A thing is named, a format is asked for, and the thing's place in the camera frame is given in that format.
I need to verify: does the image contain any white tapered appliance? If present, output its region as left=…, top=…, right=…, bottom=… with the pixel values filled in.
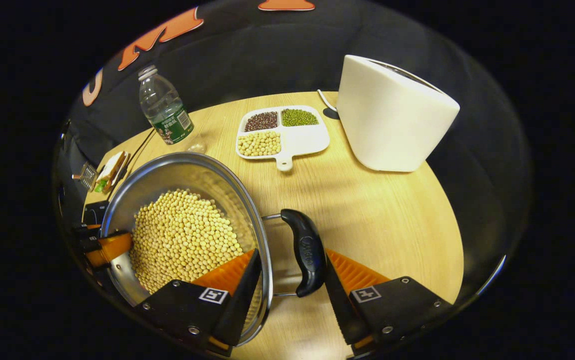
left=336, top=54, right=461, bottom=173

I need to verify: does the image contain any small heap of green beans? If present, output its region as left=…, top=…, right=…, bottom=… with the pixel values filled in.
left=281, top=108, right=319, bottom=127

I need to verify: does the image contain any small white plate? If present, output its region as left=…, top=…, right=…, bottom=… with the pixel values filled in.
left=93, top=151, right=131, bottom=195

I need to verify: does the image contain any white divided tray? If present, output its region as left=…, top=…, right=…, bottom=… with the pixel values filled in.
left=235, top=105, right=331, bottom=172

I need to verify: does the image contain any small heap of red beans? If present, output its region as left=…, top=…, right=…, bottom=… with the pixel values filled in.
left=244, top=111, right=279, bottom=133

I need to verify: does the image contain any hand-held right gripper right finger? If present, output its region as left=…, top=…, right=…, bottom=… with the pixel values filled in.
left=324, top=248, right=455, bottom=356

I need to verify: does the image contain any pile of soybeans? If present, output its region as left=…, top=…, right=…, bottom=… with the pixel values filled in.
left=128, top=188, right=245, bottom=295

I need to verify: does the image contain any clear plastic water bottle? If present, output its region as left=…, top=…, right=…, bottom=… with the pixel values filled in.
left=137, top=64, right=207, bottom=154

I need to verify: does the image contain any small heap of soybeans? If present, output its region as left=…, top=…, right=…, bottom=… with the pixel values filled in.
left=237, top=131, right=282, bottom=157

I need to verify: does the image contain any small wire basket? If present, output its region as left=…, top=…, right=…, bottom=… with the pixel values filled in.
left=71, top=161, right=99, bottom=192

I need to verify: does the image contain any black power cable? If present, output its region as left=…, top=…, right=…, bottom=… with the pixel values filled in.
left=116, top=129, right=157, bottom=187

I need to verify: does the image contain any steel pot with black handle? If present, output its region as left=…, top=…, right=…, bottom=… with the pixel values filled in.
left=100, top=151, right=327, bottom=348

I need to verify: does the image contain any white power cable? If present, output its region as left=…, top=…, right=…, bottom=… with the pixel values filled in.
left=316, top=89, right=339, bottom=114

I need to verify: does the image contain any toast sandwich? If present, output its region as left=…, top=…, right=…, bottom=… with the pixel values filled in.
left=94, top=151, right=127, bottom=194

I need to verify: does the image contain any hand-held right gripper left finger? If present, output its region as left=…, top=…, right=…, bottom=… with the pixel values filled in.
left=134, top=248, right=263, bottom=358

